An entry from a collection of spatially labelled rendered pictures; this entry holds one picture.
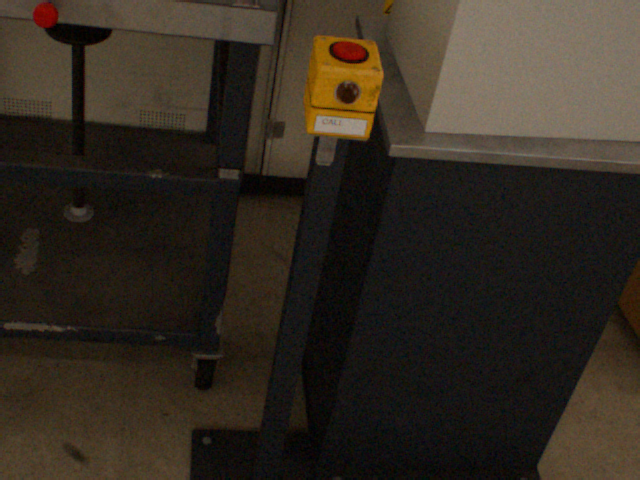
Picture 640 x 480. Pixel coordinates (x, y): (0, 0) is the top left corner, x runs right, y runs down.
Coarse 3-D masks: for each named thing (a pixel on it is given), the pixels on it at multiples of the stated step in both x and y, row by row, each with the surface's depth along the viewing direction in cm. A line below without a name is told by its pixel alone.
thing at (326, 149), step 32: (320, 160) 127; (320, 192) 130; (320, 224) 134; (320, 256) 138; (288, 288) 143; (288, 320) 146; (288, 352) 151; (288, 384) 155; (288, 416) 161; (192, 448) 180; (224, 448) 181; (256, 448) 170; (288, 448) 184
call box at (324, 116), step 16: (320, 48) 119; (368, 48) 120; (320, 64) 116; (336, 64) 116; (352, 64) 117; (368, 64) 117; (320, 80) 116; (336, 80) 117; (352, 80) 117; (368, 80) 117; (304, 96) 126; (320, 96) 118; (368, 96) 118; (320, 112) 119; (336, 112) 120; (352, 112) 120; (368, 112) 120; (320, 128) 121; (336, 128) 121; (352, 128) 121; (368, 128) 121
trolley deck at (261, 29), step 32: (0, 0) 131; (32, 0) 132; (64, 0) 132; (96, 0) 132; (128, 0) 133; (160, 0) 133; (192, 0) 134; (224, 0) 135; (160, 32) 136; (192, 32) 137; (224, 32) 137; (256, 32) 137
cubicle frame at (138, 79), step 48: (0, 48) 211; (48, 48) 212; (96, 48) 213; (144, 48) 214; (192, 48) 215; (0, 96) 219; (48, 96) 220; (96, 96) 221; (144, 96) 222; (192, 96) 222
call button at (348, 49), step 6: (342, 42) 119; (348, 42) 120; (336, 48) 118; (342, 48) 118; (348, 48) 118; (354, 48) 119; (360, 48) 119; (336, 54) 118; (342, 54) 117; (348, 54) 117; (354, 54) 118; (360, 54) 118; (354, 60) 117
